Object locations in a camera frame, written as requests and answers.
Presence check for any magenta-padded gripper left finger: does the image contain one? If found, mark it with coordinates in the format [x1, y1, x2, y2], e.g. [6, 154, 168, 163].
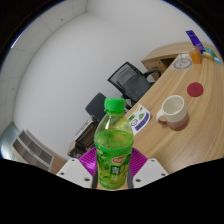
[55, 147, 100, 190]

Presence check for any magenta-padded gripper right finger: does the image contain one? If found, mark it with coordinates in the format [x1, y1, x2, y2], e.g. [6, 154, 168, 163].
[128, 147, 169, 190]

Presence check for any green drink bottle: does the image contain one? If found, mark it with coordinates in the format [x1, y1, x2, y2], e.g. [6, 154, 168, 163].
[93, 97, 135, 191]

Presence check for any dark printed carton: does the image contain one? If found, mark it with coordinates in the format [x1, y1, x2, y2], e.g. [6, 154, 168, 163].
[74, 114, 100, 148]

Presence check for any wooden shelf cabinet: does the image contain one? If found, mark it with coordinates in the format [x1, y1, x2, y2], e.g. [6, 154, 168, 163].
[11, 129, 68, 174]

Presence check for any printed paper sheet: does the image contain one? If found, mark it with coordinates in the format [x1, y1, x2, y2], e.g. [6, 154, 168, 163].
[127, 103, 152, 136]

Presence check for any white and maroon mug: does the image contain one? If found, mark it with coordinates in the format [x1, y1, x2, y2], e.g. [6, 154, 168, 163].
[155, 94, 190, 131]

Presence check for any dark grey office chair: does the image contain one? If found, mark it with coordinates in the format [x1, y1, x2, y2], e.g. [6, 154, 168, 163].
[84, 92, 108, 123]

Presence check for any black mesh office chair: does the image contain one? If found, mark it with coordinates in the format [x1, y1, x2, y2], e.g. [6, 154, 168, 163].
[107, 61, 163, 108]

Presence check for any flat round red coaster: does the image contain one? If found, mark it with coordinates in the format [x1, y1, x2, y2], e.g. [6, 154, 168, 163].
[186, 82, 204, 98]

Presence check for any wooden side desk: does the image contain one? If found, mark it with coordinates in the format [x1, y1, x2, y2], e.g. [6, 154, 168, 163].
[140, 41, 201, 73]

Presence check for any small beige box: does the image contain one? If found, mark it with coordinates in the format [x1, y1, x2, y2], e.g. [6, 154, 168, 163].
[200, 51, 214, 61]

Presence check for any small green box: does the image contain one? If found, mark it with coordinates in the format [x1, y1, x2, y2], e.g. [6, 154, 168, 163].
[203, 47, 218, 58]

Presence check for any purple standing packet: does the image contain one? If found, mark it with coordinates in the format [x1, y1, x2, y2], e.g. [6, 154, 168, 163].
[185, 30, 205, 51]

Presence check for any white mat with grey ring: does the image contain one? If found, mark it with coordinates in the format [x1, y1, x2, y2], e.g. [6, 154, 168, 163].
[172, 53, 194, 71]

